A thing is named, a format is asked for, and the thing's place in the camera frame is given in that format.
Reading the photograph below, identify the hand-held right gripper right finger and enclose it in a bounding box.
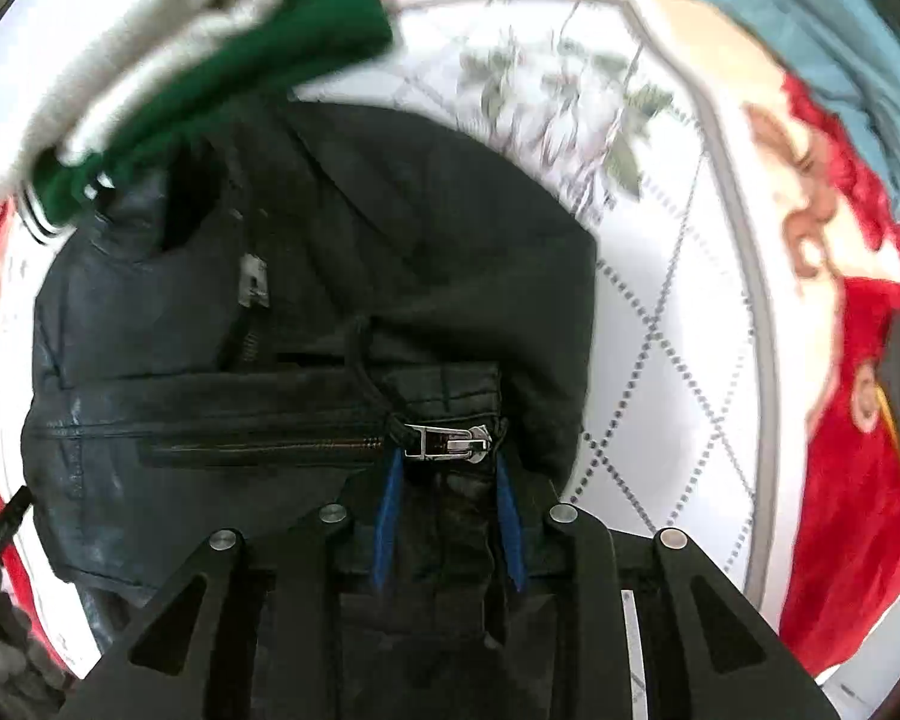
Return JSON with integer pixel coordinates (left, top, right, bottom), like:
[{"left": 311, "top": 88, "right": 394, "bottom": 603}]
[{"left": 493, "top": 457, "right": 817, "bottom": 720}]

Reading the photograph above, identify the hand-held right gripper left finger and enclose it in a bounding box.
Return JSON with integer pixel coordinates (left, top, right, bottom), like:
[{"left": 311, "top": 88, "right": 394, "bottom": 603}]
[{"left": 58, "top": 448, "right": 407, "bottom": 720}]

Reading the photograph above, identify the black leather jacket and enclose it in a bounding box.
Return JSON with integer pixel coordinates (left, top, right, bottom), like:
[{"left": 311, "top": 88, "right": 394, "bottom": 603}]
[{"left": 21, "top": 99, "right": 599, "bottom": 720}]

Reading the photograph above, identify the red and white floral blanket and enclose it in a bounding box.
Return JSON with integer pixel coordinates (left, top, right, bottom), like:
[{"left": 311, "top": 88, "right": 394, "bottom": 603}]
[{"left": 0, "top": 0, "right": 900, "bottom": 720}]

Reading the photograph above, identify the green folded garment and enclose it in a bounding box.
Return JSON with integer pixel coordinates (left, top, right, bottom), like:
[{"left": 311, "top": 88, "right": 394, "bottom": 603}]
[{"left": 21, "top": 0, "right": 395, "bottom": 242}]

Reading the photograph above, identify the white folded garment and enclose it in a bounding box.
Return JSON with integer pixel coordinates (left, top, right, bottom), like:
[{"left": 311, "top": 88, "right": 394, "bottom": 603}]
[{"left": 0, "top": 0, "right": 295, "bottom": 218}]

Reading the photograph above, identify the light blue cloth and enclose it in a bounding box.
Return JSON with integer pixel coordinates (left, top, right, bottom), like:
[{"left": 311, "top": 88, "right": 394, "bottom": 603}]
[{"left": 585, "top": 0, "right": 900, "bottom": 222}]

